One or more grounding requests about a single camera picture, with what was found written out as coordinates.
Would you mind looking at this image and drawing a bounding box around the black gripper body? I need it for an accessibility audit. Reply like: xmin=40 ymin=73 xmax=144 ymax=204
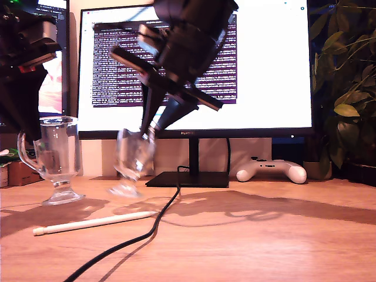
xmin=109 ymin=28 xmax=229 ymax=112

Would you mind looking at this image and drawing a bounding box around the small footed glass cup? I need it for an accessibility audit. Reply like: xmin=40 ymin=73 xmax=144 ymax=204
xmin=107 ymin=127 xmax=157 ymax=199
xmin=16 ymin=116 xmax=86 ymax=206

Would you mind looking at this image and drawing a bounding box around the white pen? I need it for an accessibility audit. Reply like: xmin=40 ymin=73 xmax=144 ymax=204
xmin=32 ymin=211 xmax=159 ymax=237

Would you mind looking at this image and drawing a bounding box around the black monitor showing code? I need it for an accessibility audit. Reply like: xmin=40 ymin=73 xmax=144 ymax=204
xmin=0 ymin=0 xmax=72 ymax=135

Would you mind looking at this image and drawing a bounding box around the green and white packet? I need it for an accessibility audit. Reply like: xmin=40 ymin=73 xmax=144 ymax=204
xmin=0 ymin=148 xmax=29 ymax=167

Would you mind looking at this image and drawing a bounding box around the large black Huawei monitor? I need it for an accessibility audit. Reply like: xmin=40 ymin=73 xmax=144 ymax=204
xmin=75 ymin=0 xmax=314 ymax=189

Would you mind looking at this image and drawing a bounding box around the brown cardboard box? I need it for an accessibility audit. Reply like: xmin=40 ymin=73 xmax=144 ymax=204
xmin=8 ymin=160 xmax=45 ymax=186

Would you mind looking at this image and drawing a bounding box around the white game controller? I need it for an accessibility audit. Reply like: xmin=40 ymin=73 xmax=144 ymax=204
xmin=236 ymin=157 xmax=307 ymax=185

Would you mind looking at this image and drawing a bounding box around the pale plant pot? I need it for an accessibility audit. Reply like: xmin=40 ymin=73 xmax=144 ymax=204
xmin=302 ymin=160 xmax=333 ymax=180

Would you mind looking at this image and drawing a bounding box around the green leafy houseplant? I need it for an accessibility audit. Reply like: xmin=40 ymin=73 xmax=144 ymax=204
xmin=307 ymin=0 xmax=376 ymax=171

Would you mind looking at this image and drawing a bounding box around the black planter box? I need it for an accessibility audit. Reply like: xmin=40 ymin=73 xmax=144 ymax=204
xmin=333 ymin=163 xmax=376 ymax=187

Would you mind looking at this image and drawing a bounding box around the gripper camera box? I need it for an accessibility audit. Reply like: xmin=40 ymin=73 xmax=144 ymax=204
xmin=22 ymin=20 xmax=59 ymax=42
xmin=137 ymin=23 xmax=170 ymax=58

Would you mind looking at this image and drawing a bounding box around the thin black monitor cable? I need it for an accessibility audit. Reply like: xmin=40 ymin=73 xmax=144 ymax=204
xmin=225 ymin=138 xmax=231 ymax=174

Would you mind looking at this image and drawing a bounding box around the thick black table cable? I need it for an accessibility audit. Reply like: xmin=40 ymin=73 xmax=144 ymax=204
xmin=61 ymin=166 xmax=191 ymax=282

